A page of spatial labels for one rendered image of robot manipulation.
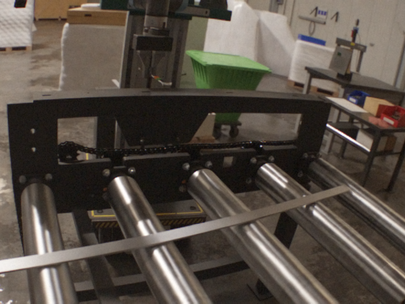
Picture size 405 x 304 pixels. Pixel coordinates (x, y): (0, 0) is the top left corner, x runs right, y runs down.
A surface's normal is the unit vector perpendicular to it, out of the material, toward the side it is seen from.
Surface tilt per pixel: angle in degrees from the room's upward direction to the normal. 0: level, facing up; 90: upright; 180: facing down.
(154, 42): 90
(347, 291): 0
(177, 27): 90
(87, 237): 0
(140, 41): 90
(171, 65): 90
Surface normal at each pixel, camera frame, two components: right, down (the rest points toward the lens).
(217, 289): 0.14, -0.89
